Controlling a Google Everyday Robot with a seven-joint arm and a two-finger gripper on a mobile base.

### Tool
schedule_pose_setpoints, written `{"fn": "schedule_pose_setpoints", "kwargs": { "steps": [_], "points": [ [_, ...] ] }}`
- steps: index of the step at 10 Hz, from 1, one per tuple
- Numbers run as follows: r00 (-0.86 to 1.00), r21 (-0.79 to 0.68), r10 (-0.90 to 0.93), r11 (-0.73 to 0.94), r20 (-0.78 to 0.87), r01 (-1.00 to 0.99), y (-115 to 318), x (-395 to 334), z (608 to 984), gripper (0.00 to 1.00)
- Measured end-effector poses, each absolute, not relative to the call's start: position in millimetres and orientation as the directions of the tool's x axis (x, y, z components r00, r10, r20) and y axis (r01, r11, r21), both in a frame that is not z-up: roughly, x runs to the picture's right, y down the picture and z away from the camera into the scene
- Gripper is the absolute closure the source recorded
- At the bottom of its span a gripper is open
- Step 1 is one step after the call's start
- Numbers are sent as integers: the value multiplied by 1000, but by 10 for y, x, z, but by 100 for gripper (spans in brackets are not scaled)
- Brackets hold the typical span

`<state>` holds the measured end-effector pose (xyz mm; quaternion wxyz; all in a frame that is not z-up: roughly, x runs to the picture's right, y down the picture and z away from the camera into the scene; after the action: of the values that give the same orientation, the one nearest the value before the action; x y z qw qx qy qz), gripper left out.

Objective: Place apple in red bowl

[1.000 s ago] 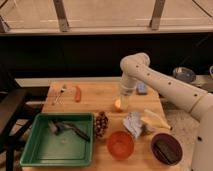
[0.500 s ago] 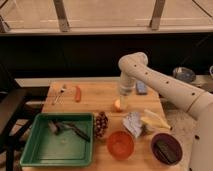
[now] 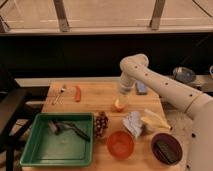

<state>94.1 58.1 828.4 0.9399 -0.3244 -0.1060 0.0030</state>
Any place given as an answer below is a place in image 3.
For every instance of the yellow banana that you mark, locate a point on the yellow banana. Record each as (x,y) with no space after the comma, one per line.
(154,120)

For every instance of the green plastic tray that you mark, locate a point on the green plastic tray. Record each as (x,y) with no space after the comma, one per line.
(44,148)

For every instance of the silver fork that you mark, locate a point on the silver fork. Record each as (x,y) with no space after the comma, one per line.
(63,89)

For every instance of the black spatula in tray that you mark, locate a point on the black spatula in tray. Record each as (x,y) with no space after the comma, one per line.
(58,127)

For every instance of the crumpled grey cloth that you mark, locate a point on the crumpled grey cloth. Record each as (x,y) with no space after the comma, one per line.
(133,123)

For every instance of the orange apple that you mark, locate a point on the orange apple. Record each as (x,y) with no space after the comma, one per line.
(119,106)

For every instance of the black object in purple bowl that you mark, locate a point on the black object in purple bowl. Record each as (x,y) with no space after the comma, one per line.
(165,153)

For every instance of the dark purple bowl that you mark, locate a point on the dark purple bowl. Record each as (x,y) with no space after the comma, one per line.
(173,144)

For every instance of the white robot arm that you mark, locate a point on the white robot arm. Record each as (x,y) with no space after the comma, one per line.
(196,104)

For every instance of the grey metal dish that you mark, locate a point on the grey metal dish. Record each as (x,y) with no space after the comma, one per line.
(184,75)

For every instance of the dark chair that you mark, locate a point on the dark chair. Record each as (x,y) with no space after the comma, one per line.
(12,98)

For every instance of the bunch of dark grapes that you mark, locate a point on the bunch of dark grapes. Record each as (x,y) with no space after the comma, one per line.
(100,124)

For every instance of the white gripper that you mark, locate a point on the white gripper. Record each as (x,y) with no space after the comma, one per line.
(125,86)

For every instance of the red plastic bowl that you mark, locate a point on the red plastic bowl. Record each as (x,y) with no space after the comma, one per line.
(120,144)

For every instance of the blue sponge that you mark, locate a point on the blue sponge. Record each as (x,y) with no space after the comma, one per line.
(140,88)

